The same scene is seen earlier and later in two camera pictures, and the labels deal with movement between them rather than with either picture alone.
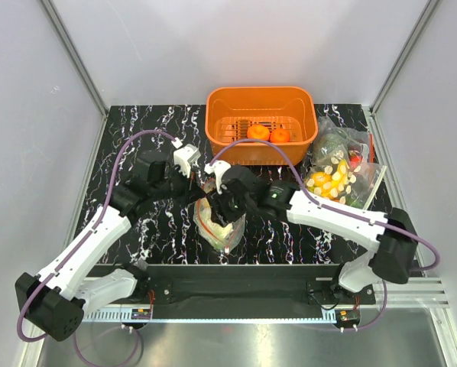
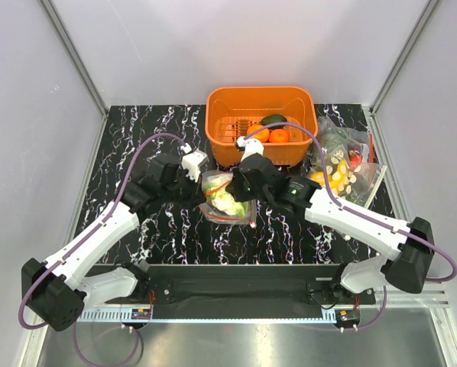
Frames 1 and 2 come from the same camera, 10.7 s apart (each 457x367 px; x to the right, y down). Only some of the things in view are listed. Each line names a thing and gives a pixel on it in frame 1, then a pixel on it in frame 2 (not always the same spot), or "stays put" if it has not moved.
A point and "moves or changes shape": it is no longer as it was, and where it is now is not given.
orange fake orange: x=280 y=135 stays put
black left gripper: x=190 y=193 stays put
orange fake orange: x=258 y=131 stays put
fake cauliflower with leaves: x=216 y=234 moves or changes shape
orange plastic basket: x=230 y=112 stays put
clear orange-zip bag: x=225 y=237 moves or changes shape
